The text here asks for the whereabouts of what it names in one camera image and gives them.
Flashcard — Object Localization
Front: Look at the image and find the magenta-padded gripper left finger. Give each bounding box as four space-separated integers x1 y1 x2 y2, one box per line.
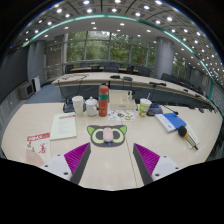
42 142 92 186

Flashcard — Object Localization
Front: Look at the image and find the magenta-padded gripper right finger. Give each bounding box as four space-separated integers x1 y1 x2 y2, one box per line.
132 143 183 186

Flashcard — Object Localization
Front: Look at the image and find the cat-face mouse pad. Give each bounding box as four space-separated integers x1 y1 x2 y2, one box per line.
86 124 128 148

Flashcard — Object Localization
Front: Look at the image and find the white printed booklet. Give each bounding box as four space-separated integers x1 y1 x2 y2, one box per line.
49 111 78 141

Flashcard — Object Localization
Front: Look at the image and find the red and white pamphlet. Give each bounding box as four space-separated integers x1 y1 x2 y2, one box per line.
25 132 53 168

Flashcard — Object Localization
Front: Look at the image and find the blue and white book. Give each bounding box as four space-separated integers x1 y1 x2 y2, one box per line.
154 112 187 134

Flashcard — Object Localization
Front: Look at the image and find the black desk microphone unit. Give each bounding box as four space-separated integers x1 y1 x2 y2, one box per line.
146 102 180 117
62 87 81 114

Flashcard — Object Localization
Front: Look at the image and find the pale green paper sheet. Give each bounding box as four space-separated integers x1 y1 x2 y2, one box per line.
181 123 201 150

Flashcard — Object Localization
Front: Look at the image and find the green and white paper cup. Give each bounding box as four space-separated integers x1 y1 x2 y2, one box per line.
138 98 153 118

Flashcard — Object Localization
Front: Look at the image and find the colourful sticker sheet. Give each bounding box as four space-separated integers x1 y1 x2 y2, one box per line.
107 109 137 122

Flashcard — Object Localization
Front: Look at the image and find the stack of white paper cups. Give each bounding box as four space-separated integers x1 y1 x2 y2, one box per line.
71 95 85 118

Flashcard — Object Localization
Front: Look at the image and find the white lidded teapot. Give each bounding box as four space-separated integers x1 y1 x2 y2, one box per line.
84 96 99 117

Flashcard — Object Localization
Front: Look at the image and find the red drink bottle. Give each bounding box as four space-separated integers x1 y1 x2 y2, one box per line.
97 84 110 118

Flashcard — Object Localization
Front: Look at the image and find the beige cardboard box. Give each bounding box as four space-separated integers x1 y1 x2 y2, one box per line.
108 89 138 111

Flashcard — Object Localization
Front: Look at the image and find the long curved conference desk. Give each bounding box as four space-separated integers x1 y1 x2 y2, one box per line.
51 71 214 111

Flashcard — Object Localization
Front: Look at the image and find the grey box monitor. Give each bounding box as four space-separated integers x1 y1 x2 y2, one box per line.
18 82 35 100

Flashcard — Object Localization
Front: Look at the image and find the group of dark office chairs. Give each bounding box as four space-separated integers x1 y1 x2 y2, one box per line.
64 61 208 96

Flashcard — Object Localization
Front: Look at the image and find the group of ceiling lights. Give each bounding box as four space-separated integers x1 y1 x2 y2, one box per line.
19 0 224 79

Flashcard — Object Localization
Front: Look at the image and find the black microphone with yellow ring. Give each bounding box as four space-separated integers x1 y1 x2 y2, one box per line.
177 125 199 151

